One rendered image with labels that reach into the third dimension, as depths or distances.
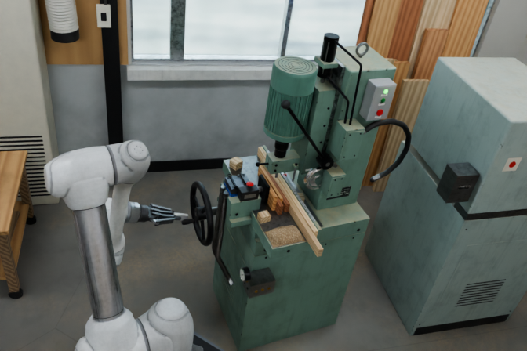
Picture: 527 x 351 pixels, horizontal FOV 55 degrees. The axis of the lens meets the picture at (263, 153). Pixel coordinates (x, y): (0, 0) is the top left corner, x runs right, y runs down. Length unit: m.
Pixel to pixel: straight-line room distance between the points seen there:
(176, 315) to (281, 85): 0.91
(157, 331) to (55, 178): 0.61
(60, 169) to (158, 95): 1.91
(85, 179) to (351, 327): 1.87
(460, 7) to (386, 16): 0.53
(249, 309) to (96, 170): 1.21
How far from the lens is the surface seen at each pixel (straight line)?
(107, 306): 1.77
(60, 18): 3.04
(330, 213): 2.40
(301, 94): 1.97
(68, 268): 3.19
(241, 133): 3.72
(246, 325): 2.64
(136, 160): 1.63
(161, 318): 1.82
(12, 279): 2.97
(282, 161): 2.20
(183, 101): 3.50
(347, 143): 2.08
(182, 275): 3.10
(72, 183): 1.63
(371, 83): 2.05
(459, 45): 3.84
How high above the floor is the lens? 2.35
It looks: 35 degrees down
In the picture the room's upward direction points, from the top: 9 degrees clockwise
